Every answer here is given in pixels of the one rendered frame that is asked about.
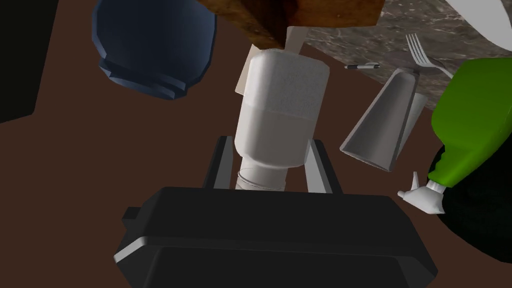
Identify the white plate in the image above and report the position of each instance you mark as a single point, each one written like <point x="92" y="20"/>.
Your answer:
<point x="486" y="20"/>

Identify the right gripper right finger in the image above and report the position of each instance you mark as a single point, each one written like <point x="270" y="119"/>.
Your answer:
<point x="318" y="168"/>

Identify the white bottle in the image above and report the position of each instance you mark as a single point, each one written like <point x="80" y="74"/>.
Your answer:
<point x="276" y="116"/>

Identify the green spray bottle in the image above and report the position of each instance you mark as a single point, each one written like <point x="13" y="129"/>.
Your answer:
<point x="468" y="124"/>

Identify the black and silver pen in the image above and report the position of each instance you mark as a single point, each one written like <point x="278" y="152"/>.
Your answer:
<point x="362" y="66"/>

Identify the brown wooden block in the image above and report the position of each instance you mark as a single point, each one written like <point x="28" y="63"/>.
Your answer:
<point x="288" y="16"/>

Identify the silver fork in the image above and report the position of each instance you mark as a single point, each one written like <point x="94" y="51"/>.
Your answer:
<point x="422" y="54"/>

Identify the dark blue jar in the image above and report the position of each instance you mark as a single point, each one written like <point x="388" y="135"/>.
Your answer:
<point x="154" y="46"/>

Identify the grey cone-shaped cup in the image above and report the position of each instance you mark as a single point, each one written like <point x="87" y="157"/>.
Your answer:
<point x="382" y="124"/>

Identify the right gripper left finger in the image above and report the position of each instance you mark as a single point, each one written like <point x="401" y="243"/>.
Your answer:
<point x="218" y="167"/>

